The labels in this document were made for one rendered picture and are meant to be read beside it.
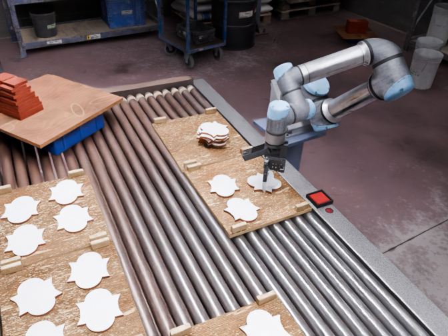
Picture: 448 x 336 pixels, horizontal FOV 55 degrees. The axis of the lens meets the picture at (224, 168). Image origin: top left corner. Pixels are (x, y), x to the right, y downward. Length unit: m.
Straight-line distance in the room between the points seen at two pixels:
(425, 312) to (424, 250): 1.63
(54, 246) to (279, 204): 0.81
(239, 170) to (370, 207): 1.64
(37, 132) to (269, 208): 1.00
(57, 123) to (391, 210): 2.31
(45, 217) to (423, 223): 2.48
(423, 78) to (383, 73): 3.49
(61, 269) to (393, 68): 1.34
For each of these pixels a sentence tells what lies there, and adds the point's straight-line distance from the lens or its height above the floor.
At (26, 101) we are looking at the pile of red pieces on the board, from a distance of 2.06.
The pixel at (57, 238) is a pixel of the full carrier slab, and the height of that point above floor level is 0.94.
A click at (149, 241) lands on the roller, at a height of 0.92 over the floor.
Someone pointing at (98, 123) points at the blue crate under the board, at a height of 0.96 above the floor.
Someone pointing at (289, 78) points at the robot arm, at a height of 1.35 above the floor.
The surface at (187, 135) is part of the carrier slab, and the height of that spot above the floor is 0.94.
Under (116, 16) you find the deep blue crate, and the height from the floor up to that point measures 0.29.
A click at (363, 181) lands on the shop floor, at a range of 3.51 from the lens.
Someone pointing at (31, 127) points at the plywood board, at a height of 1.04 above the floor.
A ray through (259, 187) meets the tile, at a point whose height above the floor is 0.95.
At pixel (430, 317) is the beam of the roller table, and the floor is 0.92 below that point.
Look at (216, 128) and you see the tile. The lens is 1.93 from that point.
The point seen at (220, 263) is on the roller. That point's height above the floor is 0.91.
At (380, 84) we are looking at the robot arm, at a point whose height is 1.32.
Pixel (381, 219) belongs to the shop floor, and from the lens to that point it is 3.21.
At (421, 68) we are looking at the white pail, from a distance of 5.19.
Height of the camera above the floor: 2.00
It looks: 36 degrees down
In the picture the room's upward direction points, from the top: 3 degrees clockwise
